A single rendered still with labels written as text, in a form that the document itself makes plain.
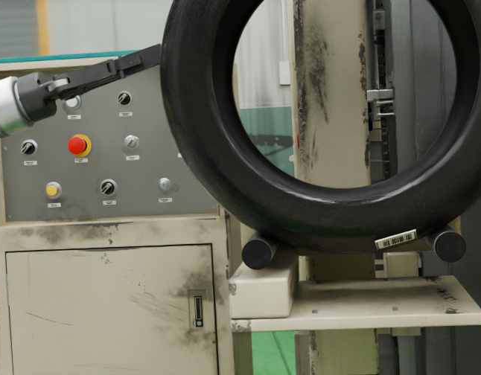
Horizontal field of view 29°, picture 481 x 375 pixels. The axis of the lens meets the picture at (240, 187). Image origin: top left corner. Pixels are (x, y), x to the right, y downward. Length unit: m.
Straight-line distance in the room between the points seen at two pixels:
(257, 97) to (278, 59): 0.48
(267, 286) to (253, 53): 9.15
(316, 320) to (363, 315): 0.07
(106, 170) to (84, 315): 0.33
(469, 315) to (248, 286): 0.32
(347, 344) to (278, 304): 0.41
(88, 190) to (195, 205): 0.25
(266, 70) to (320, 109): 8.75
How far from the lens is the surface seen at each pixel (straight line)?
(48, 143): 2.19
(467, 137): 1.36
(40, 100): 1.50
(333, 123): 1.73
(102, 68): 1.47
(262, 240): 1.38
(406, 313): 1.39
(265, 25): 10.52
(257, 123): 10.36
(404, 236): 1.37
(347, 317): 1.38
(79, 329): 2.17
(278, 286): 1.38
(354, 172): 1.73
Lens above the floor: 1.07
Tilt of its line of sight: 3 degrees down
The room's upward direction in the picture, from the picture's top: 3 degrees counter-clockwise
